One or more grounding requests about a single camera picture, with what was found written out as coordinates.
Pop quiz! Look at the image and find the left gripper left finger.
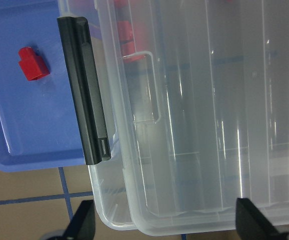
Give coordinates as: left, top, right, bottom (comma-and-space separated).
62, 200, 96, 240

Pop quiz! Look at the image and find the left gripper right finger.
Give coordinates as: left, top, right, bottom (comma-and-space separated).
235, 198, 285, 240

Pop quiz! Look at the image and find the clear plastic box lid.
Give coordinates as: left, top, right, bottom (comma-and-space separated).
98, 0, 289, 236

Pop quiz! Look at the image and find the red block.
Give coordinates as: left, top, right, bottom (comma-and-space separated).
120, 41, 145, 63
117, 20, 143, 44
18, 46, 50, 81

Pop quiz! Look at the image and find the black box latch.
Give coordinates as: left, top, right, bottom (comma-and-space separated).
57, 16, 111, 165

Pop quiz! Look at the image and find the clear plastic storage box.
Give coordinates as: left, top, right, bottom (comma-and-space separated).
58, 0, 140, 232

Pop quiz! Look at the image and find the blue plastic tray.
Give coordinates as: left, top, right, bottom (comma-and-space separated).
0, 0, 85, 172

